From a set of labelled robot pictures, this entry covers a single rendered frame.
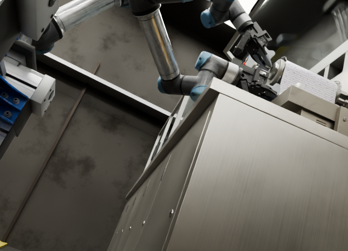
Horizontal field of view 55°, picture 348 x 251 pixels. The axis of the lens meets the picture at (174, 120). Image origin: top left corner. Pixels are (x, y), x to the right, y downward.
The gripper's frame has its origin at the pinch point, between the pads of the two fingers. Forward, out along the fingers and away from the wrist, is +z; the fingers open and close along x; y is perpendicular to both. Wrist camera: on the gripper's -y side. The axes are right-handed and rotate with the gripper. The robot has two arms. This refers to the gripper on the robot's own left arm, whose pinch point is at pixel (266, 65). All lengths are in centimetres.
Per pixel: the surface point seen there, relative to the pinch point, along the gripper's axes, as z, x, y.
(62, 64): -218, 342, -21
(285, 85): 11.6, -7.1, -3.9
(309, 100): 22.4, -26.8, -16.1
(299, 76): 11.1, -7.1, 4.3
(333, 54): 6, 14, 51
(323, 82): 17.9, -7.0, 12.8
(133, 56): -206, 380, 96
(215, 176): 28, -33, -59
